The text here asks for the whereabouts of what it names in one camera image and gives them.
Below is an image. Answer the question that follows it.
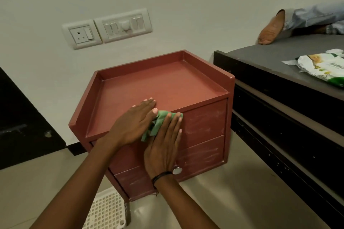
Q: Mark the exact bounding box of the black wrist band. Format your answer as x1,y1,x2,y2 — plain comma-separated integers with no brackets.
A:
151,171,173,190

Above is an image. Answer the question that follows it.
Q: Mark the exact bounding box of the person's left forearm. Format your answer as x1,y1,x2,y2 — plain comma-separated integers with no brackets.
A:
29,139,119,229

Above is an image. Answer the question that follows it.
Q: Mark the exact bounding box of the black baseboard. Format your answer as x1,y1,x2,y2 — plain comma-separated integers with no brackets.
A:
66,141,88,157

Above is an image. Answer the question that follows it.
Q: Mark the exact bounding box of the person's left hand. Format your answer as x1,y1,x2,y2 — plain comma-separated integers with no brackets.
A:
103,97,159,149

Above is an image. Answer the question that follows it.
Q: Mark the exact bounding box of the black door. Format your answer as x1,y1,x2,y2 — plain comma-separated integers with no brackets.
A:
0,66,66,170

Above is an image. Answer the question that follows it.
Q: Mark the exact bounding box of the black bed frame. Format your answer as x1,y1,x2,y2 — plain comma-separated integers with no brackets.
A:
213,50,344,229

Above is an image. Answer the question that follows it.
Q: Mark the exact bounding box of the red wooden nightstand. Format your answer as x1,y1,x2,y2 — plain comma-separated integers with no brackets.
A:
68,50,236,203

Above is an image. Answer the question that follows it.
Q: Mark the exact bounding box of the white wall socket plate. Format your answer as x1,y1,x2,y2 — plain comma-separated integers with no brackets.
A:
62,19,103,50

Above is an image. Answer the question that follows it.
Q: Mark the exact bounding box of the green cleaning cloth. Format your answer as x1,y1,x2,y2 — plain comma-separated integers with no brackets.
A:
141,110,184,142

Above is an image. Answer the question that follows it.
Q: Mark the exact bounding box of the white wall switch plate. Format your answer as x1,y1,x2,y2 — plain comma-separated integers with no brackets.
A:
93,8,153,44

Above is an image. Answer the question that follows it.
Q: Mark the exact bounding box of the white green wipes packet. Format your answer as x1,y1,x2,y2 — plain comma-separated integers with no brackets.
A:
281,48,344,88

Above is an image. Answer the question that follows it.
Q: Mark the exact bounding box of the person's right forearm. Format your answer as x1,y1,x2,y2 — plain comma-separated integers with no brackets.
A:
154,174,220,229

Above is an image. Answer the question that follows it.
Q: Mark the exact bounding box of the white plastic basket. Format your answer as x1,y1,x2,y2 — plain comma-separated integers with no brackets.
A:
82,186,129,229

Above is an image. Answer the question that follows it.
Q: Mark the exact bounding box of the person's right hand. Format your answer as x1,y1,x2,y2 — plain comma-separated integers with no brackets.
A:
144,112,184,180

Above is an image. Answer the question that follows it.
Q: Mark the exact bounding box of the grey mattress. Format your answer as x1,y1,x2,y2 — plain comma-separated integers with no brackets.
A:
225,33,344,102

